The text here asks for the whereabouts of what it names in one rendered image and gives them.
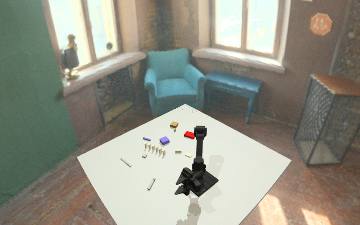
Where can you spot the tan square block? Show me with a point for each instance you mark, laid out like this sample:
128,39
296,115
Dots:
174,124

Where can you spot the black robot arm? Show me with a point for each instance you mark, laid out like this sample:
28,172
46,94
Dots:
198,166

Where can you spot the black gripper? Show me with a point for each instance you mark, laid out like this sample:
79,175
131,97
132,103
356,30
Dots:
185,177

